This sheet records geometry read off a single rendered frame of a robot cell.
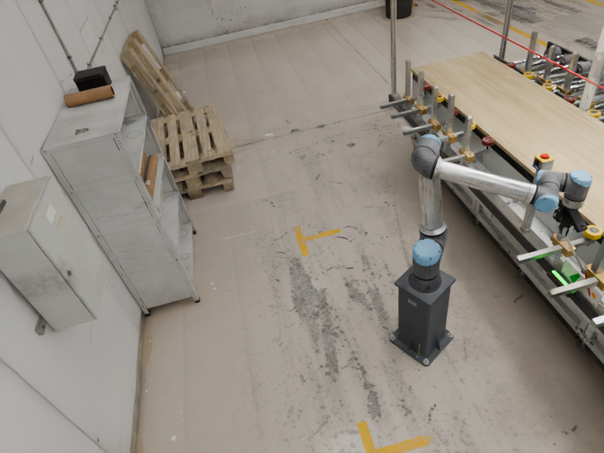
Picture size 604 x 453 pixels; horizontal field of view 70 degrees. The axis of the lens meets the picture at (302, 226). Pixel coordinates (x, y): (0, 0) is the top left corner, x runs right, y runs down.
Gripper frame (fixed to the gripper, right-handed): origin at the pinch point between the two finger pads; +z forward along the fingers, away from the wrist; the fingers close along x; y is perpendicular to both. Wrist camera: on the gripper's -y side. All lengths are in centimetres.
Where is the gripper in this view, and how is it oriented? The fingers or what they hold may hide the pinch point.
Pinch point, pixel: (564, 237)
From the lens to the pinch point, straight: 250.6
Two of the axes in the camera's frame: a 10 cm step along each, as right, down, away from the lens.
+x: -9.6, 2.6, -0.7
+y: -2.2, -6.2, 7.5
